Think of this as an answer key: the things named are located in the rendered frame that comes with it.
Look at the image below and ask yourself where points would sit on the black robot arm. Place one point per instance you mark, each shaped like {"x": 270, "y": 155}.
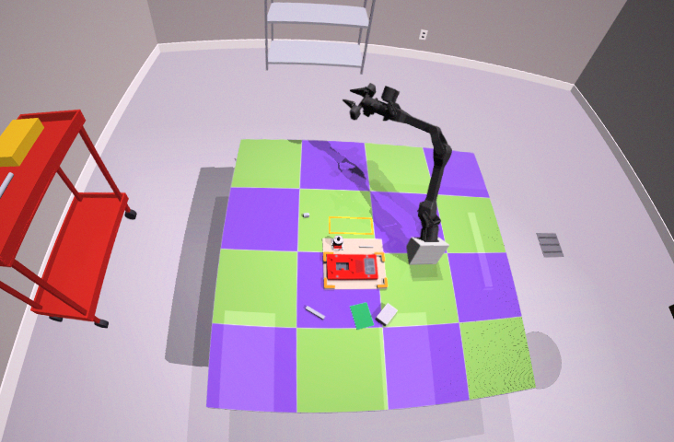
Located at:
{"x": 427, "y": 211}

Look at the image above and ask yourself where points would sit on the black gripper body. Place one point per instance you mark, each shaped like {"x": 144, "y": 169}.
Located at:
{"x": 367, "y": 102}

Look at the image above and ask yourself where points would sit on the green flat rectangular block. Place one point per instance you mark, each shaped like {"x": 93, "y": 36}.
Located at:
{"x": 361, "y": 315}

